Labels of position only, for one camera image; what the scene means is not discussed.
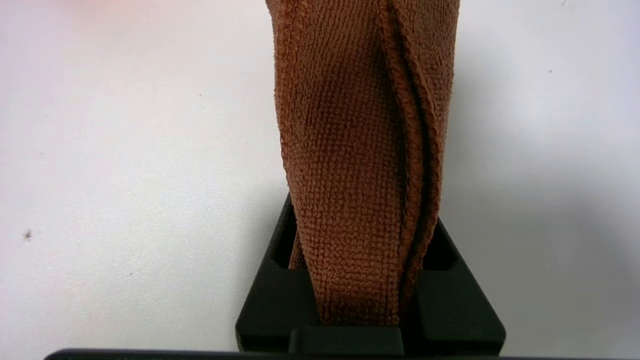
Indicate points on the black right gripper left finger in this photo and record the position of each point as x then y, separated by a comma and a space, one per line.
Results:
277, 300

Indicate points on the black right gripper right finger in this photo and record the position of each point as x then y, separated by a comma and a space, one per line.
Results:
452, 305

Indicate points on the brown cloth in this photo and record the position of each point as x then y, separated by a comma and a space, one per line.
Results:
357, 150

